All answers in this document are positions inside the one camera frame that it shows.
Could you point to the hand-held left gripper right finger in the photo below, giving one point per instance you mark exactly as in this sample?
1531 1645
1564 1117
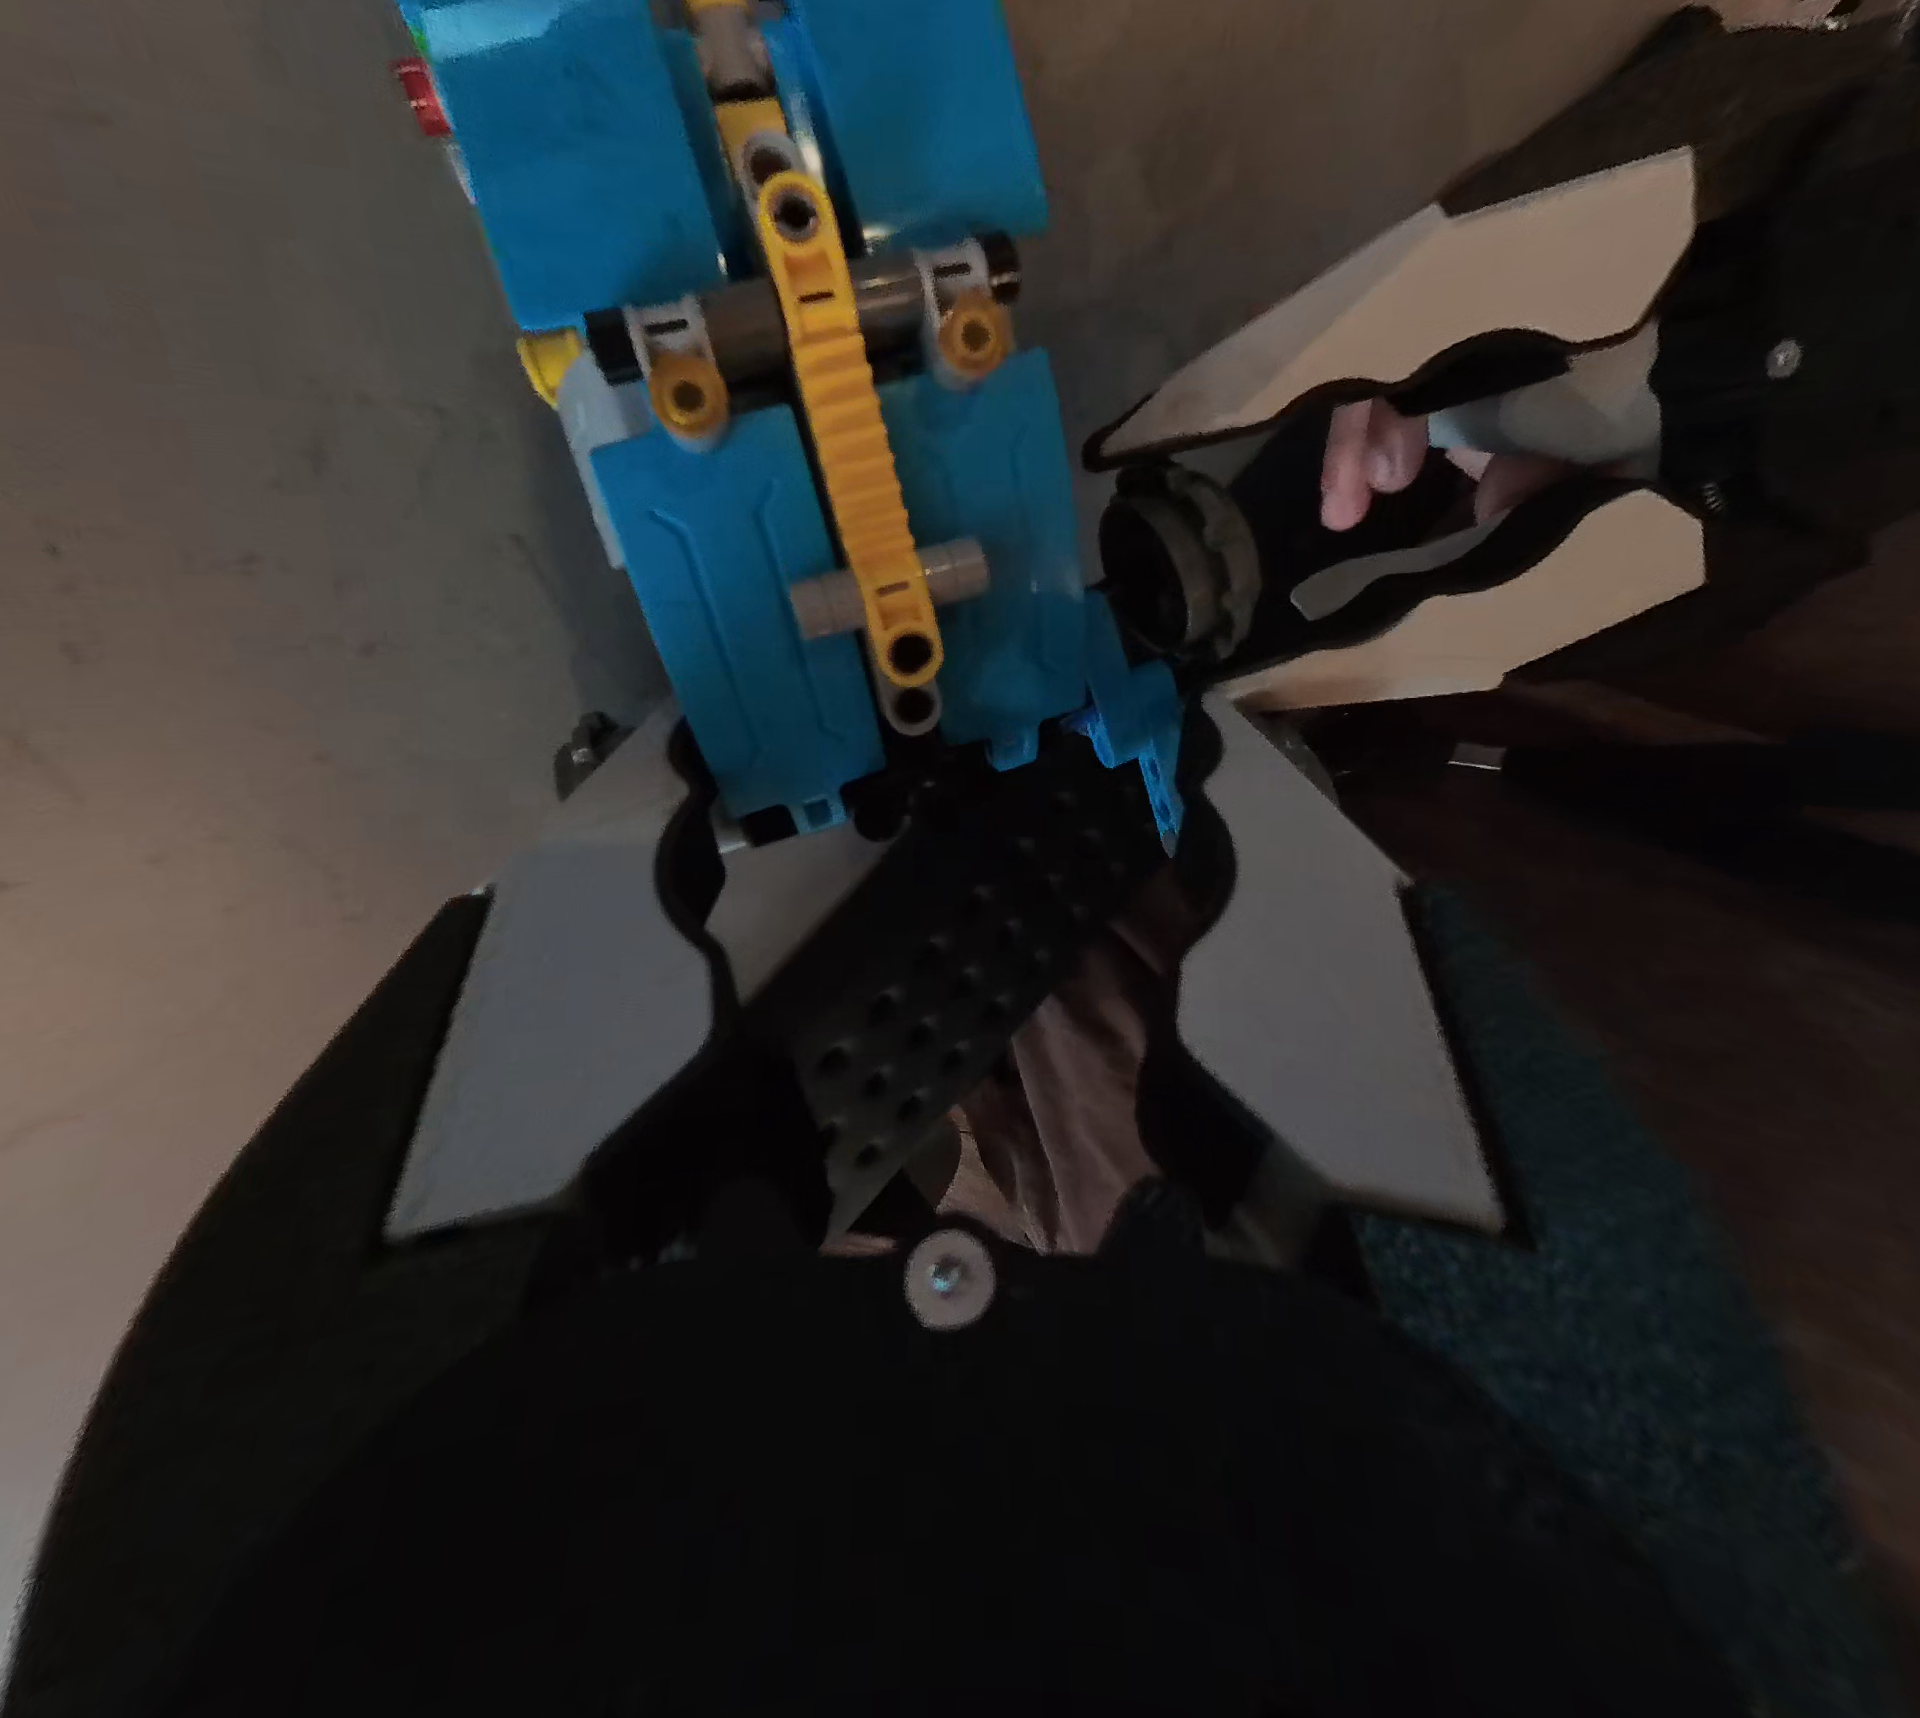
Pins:
1320 999

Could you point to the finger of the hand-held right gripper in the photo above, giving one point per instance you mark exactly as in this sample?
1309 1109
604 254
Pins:
1424 309
1590 578

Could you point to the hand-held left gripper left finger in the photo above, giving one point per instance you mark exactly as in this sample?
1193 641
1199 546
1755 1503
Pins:
554 999

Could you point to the blue brick-built toy model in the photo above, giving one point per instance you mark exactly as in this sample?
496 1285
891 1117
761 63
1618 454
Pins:
721 548

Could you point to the person's right hand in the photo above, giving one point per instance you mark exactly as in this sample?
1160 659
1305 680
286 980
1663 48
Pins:
1373 459

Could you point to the person's brown shirt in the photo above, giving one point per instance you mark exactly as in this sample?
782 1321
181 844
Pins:
1081 1119

